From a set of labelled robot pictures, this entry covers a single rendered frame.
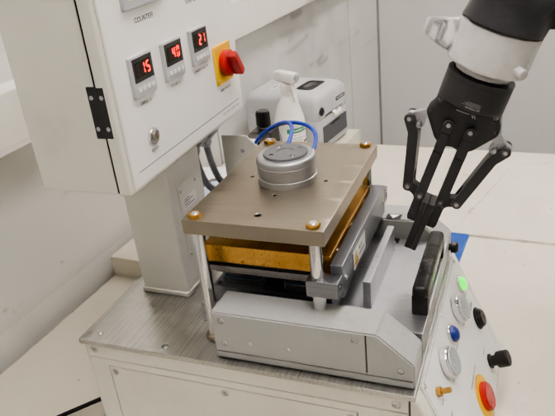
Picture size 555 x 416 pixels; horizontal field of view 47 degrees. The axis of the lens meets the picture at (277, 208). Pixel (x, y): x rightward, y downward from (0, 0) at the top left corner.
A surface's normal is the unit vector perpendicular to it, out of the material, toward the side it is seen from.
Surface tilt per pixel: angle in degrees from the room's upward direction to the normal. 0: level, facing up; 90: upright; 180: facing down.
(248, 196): 0
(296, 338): 90
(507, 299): 0
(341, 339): 90
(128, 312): 0
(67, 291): 90
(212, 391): 90
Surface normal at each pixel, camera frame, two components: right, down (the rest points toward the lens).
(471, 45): -0.77, 0.23
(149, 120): 0.93, 0.07
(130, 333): -0.10, -0.89
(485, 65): -0.37, 0.47
